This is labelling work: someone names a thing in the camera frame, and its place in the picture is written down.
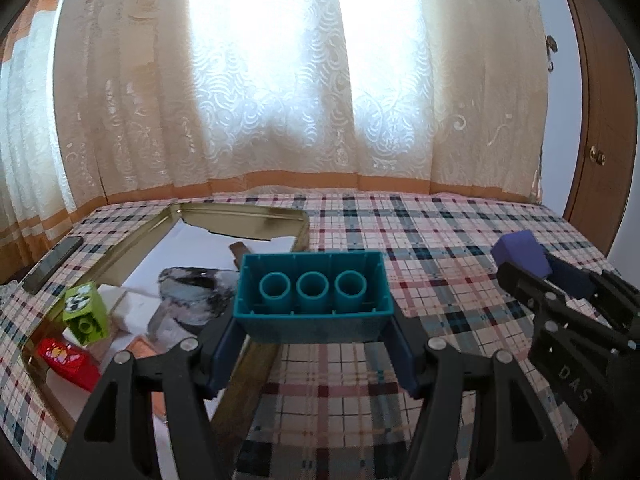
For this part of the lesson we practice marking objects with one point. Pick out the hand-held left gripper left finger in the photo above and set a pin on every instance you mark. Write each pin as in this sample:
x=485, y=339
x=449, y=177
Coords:
x=225, y=355

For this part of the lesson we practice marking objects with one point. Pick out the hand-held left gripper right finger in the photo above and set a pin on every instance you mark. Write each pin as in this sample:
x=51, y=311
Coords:
x=402, y=355

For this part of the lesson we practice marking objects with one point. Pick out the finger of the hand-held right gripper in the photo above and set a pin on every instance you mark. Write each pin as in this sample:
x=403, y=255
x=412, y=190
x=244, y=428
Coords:
x=560, y=315
x=575, y=280

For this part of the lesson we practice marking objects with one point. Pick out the purple toy building block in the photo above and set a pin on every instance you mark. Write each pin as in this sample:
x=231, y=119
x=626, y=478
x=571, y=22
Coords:
x=520, y=252

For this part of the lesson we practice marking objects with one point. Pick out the copper pink metal case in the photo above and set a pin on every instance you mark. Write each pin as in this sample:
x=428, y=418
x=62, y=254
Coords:
x=142, y=346

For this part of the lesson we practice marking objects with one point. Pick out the teal toy building block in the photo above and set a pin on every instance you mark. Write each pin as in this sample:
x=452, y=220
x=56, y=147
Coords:
x=310, y=320

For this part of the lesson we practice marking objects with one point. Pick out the white rectangular box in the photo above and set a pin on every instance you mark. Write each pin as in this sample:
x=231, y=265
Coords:
x=135, y=310

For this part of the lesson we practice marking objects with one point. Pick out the brown wooden brush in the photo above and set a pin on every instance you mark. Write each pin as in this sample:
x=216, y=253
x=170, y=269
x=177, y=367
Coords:
x=240, y=255

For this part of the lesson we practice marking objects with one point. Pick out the gold metal tin box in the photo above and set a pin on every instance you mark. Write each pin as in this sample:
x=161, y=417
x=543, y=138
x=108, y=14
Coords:
x=250, y=222

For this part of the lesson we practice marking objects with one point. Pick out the green toy building block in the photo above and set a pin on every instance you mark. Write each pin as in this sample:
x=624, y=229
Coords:
x=87, y=317

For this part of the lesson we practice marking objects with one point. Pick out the red toy building block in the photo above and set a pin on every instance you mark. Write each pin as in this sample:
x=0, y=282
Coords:
x=65, y=365

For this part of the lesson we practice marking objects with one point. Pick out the white paper sheet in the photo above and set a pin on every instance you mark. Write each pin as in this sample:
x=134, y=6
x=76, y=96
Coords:
x=195, y=250

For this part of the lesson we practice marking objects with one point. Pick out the plaid bed sheet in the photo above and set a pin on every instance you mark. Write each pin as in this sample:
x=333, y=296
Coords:
x=425, y=240

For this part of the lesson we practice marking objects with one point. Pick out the brass door knob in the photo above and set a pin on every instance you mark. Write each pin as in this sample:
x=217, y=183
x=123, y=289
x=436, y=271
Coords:
x=596, y=155

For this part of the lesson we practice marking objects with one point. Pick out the black smartphone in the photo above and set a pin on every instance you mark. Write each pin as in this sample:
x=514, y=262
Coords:
x=52, y=265

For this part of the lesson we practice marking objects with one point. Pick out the brown wooden door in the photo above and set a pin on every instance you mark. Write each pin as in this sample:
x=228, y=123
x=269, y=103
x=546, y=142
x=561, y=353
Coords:
x=600, y=85

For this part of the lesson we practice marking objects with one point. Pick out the white lace curtain orange trim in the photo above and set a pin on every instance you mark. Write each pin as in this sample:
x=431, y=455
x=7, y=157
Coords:
x=30, y=160

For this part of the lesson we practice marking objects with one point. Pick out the beige patterned curtain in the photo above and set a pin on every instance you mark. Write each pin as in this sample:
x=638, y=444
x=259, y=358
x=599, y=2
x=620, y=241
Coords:
x=150, y=85

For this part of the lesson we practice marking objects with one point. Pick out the dark wall curtain hook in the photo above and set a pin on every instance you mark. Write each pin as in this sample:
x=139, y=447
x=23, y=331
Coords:
x=550, y=50

